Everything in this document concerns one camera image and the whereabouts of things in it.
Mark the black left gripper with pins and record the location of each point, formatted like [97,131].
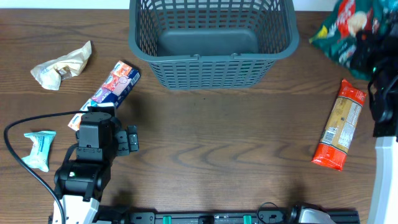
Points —
[128,142]

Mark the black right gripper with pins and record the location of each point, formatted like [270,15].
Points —
[367,47]

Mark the green Nescafe coffee bag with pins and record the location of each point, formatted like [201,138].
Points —
[337,36]

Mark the blue Kleenex tissue multipack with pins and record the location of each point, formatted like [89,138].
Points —
[119,83]

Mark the light teal tissue packet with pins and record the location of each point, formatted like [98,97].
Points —
[39,155]

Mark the beige paper bag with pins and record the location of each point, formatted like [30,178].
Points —
[50,74]

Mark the orange beige pasta packet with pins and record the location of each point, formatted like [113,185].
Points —
[338,133]

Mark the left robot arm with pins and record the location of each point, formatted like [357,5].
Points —
[86,168]

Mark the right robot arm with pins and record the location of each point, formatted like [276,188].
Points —
[383,106]

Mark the grey plastic lattice basket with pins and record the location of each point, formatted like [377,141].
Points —
[212,44]

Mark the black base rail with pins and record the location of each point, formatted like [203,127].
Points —
[299,213]

